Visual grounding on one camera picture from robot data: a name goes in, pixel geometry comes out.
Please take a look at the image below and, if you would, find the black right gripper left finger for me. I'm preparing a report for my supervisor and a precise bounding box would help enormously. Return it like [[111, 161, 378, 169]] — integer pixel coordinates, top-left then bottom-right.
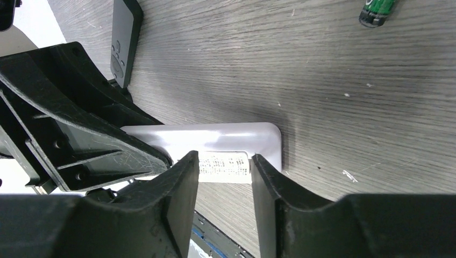
[[1, 150, 199, 257]]

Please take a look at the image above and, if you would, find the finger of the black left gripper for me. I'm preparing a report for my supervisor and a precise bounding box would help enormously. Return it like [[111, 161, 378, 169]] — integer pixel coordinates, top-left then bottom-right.
[[1, 53, 172, 192], [46, 42, 162, 126]]

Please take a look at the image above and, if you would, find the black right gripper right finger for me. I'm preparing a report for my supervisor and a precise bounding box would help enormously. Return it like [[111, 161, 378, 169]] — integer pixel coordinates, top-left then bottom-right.
[[251, 154, 455, 257]]

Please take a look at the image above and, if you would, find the white remote control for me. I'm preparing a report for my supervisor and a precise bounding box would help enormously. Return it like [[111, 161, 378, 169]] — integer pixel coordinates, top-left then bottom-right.
[[122, 122, 283, 184]]

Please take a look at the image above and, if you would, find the green AAA battery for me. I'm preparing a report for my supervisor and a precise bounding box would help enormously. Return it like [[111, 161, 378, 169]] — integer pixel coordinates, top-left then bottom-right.
[[359, 0, 396, 28]]

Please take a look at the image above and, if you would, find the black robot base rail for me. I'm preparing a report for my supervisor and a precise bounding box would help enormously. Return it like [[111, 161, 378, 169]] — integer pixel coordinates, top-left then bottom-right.
[[188, 211, 253, 258]]

